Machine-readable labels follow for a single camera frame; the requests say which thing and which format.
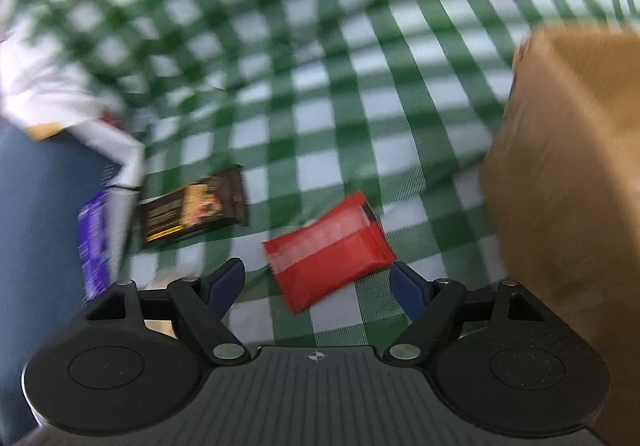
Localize purple chocolate bar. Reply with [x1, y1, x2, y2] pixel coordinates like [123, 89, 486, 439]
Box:
[77, 189, 112, 302]

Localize cardboard box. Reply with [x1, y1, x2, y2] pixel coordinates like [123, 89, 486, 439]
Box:
[480, 24, 639, 445]

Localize green checkered cloth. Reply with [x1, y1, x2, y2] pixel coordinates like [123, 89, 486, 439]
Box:
[1, 0, 639, 348]

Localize red snack packet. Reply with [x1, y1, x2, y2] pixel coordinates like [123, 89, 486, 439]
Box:
[262, 192, 396, 314]

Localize black chocolate bar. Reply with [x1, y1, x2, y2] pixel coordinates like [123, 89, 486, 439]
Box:
[138, 165, 250, 248]

